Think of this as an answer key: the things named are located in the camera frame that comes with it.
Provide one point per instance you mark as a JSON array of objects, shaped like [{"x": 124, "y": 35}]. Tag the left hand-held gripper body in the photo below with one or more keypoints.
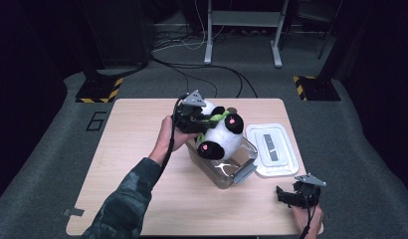
[{"x": 188, "y": 116}]

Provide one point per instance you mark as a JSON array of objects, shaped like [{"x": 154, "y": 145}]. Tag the grey tape strip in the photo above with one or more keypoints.
[{"x": 73, "y": 212}]

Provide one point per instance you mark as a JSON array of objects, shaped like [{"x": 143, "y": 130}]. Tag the white box lid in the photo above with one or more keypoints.
[{"x": 273, "y": 149}]

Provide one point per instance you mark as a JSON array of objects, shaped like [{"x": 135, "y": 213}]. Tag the dark metal stand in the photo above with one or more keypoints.
[{"x": 324, "y": 30}]

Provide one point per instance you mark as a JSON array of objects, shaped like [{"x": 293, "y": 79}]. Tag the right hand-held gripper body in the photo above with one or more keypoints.
[{"x": 308, "y": 195}]

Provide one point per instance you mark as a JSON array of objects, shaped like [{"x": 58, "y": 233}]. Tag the panda plush toy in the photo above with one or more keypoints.
[{"x": 223, "y": 136}]

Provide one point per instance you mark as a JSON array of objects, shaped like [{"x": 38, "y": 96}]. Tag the clear plastic storage box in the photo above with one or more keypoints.
[{"x": 225, "y": 171}]

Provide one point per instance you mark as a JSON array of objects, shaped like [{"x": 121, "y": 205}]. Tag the black yellow striped stand base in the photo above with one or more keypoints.
[
  {"x": 99, "y": 90},
  {"x": 316, "y": 89}
]

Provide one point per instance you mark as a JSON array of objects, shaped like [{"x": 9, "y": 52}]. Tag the white metal stand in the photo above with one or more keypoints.
[{"x": 245, "y": 18}]

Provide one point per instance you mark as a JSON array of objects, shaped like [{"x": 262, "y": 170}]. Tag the person's right hand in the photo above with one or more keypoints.
[{"x": 311, "y": 222}]

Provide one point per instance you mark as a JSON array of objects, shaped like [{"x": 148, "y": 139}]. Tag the person's left hand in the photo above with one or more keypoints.
[{"x": 167, "y": 136}]

